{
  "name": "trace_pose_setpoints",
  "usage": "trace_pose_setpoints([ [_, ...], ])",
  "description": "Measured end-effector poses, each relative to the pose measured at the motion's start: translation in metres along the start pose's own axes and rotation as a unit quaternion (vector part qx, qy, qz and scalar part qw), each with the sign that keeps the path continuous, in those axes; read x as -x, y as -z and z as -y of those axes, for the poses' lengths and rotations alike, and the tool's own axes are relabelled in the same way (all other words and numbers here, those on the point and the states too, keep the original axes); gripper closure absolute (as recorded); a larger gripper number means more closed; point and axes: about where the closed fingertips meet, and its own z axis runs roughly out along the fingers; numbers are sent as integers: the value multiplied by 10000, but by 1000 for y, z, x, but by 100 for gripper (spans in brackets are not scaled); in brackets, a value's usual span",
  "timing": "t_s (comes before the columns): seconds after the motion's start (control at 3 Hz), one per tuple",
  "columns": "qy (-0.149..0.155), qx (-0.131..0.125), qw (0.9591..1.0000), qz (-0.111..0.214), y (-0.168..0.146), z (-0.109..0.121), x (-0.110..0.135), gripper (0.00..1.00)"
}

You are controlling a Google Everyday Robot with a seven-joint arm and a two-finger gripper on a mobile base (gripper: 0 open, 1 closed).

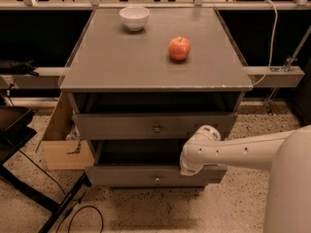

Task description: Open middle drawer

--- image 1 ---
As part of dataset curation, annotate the black cloth on rail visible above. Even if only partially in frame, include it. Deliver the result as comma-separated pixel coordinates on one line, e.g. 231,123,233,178
0,59,38,76

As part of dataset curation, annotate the grey drawer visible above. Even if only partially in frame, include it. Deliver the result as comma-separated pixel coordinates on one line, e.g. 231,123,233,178
73,113,237,140
86,139,227,187

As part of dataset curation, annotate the grey metal rail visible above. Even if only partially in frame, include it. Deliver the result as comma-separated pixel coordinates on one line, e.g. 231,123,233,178
0,66,304,90

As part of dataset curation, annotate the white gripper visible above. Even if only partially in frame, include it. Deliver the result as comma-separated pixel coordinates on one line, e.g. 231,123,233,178
180,147,203,176

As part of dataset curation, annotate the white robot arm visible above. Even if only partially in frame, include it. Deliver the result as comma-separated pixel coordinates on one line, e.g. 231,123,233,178
180,125,311,233

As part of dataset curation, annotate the black stand frame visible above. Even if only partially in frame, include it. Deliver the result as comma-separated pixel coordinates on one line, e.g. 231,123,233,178
0,106,93,233

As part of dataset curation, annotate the red apple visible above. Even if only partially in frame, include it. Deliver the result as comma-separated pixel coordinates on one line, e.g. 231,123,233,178
168,36,190,61

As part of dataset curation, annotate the grey top drawer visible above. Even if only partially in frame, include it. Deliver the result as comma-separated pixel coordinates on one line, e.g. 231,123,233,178
73,113,237,140

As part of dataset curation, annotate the white cable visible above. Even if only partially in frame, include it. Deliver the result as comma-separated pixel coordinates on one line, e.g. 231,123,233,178
252,0,279,86

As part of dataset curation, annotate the black floor cable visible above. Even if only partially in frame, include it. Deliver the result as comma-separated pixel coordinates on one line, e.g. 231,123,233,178
18,149,105,233

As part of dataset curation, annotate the diagonal metal strut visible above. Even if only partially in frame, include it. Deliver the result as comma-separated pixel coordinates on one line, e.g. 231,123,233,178
264,25,311,116

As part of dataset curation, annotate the wooden board bracket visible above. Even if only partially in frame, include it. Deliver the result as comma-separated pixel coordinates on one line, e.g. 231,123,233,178
40,93,94,170

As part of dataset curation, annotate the grey drawer cabinet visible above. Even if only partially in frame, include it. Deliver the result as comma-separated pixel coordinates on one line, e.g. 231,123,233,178
58,7,254,189

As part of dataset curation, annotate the white ceramic bowl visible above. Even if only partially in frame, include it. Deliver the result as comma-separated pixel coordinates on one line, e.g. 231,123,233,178
119,6,150,31

